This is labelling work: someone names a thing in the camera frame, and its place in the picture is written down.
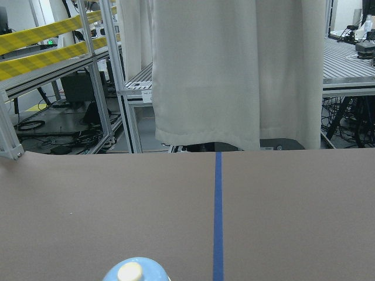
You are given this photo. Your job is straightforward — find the blue service bell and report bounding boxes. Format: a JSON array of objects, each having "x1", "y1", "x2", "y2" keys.
[{"x1": 103, "y1": 257, "x2": 170, "y2": 281}]

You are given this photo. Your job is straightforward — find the yellow black hazard tape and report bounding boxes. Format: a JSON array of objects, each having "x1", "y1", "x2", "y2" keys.
[{"x1": 0, "y1": 5, "x2": 121, "y2": 83}]

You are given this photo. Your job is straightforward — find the aluminium profile table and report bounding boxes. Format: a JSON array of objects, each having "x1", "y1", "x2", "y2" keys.
[{"x1": 322, "y1": 39, "x2": 374, "y2": 98}]

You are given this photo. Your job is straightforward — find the white curtain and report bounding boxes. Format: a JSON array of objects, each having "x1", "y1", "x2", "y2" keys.
[{"x1": 117, "y1": 1, "x2": 326, "y2": 150}]

